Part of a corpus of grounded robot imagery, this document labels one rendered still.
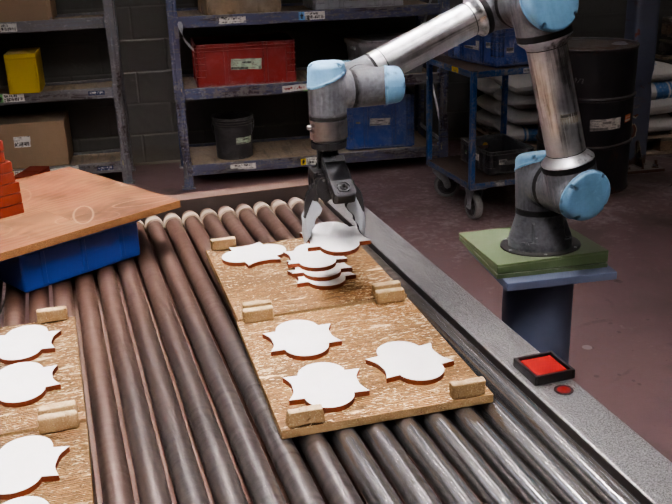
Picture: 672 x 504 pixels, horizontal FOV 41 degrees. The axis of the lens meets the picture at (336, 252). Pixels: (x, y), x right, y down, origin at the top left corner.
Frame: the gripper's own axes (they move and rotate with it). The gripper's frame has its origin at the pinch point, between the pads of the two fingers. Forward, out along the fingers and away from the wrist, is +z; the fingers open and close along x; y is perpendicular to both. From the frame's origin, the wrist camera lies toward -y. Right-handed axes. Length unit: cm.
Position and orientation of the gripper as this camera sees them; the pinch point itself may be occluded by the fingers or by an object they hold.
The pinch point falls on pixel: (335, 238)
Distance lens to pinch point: 181.3
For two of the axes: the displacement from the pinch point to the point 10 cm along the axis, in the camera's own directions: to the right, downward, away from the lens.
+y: -2.4, -3.3, 9.1
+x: -9.7, 1.2, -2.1
